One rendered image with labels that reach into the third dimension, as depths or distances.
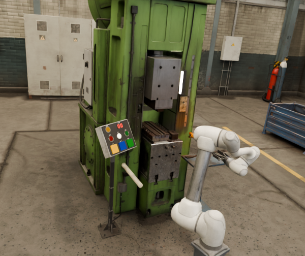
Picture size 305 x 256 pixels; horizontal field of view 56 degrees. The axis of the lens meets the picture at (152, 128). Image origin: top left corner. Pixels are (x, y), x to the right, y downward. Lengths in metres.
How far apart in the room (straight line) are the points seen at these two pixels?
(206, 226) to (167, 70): 1.49
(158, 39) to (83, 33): 5.14
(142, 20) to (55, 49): 5.27
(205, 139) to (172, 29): 1.33
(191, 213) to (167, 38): 1.68
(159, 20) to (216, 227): 1.91
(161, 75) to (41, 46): 5.45
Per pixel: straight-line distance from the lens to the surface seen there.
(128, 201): 3.38
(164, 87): 2.84
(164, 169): 3.11
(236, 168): 2.52
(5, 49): 8.67
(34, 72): 8.01
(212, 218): 2.05
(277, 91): 9.94
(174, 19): 2.97
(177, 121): 3.20
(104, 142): 2.50
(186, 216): 2.12
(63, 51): 7.89
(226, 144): 2.01
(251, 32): 10.42
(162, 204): 3.37
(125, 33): 2.75
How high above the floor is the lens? 2.04
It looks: 20 degrees down
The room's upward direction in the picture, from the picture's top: 5 degrees clockwise
